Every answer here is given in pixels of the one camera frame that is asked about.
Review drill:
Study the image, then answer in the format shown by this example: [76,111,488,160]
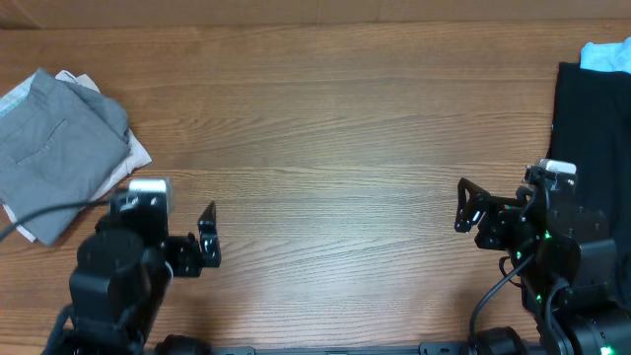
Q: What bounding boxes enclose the grey shorts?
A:
[0,67,132,247]

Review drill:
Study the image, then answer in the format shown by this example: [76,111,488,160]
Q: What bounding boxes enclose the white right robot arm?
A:
[365,167,630,355]

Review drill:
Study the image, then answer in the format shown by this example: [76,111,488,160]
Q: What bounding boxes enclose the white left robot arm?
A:
[43,216,200,354]

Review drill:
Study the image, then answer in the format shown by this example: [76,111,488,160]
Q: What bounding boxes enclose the folded beige shorts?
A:
[2,69,153,244]

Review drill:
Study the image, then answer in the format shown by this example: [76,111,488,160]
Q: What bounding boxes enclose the black garment with logo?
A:
[548,63,630,306]

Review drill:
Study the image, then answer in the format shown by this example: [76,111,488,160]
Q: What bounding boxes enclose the light blue garment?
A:
[580,37,631,73]

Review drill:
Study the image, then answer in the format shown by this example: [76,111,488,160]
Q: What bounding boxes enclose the brown cardboard backdrop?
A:
[1,0,630,30]

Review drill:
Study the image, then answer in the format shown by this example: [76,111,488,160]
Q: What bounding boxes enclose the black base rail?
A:
[147,334,543,355]

